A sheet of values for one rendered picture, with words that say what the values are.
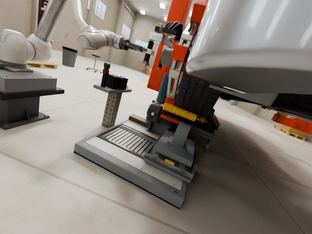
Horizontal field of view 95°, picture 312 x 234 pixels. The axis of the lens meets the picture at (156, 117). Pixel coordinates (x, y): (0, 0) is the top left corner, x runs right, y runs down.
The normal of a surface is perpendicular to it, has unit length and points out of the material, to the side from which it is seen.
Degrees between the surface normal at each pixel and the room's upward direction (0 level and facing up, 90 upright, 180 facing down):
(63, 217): 0
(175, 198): 90
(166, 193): 90
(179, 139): 90
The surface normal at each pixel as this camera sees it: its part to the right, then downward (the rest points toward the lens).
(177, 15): -0.30, 0.20
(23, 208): 0.30, -0.91
